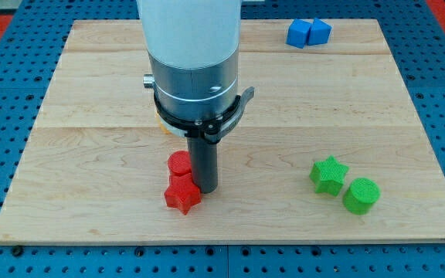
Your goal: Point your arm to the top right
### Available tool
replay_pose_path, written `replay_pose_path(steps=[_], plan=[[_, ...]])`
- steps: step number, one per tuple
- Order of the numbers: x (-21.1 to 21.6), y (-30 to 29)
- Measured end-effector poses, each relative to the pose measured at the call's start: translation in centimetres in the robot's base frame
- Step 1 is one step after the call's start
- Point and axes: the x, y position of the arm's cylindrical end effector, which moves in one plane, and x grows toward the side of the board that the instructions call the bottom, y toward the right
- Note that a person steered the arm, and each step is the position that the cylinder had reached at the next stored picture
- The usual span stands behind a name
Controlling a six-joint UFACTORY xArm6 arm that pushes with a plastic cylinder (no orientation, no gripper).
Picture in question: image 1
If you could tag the yellow block behind arm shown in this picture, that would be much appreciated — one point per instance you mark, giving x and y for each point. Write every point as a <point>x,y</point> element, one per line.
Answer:
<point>161,125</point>

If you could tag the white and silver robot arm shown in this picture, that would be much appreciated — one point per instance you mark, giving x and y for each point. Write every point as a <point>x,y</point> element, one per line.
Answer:
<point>193,49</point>

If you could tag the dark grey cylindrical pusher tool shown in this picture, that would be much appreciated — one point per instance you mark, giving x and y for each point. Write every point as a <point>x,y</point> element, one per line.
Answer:
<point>203,158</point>

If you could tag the red cylinder block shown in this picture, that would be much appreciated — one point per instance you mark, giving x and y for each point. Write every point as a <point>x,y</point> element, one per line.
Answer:
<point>179,163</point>

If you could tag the red star block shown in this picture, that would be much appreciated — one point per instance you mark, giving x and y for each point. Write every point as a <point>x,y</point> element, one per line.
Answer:
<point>182,193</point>

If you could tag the light wooden board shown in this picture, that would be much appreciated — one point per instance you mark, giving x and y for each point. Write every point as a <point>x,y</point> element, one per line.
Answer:
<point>94,169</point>

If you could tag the green star block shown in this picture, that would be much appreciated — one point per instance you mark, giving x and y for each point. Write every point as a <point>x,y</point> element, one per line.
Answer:
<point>328,176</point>

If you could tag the blue cube block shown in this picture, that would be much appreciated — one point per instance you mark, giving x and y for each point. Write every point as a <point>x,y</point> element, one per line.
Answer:
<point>297,33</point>

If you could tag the blue pentagon block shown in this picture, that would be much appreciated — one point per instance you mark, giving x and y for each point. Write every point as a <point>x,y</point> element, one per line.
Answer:
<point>319,32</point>

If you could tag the green cylinder block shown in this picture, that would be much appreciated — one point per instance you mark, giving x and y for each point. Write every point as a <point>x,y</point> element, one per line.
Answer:
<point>361,195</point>

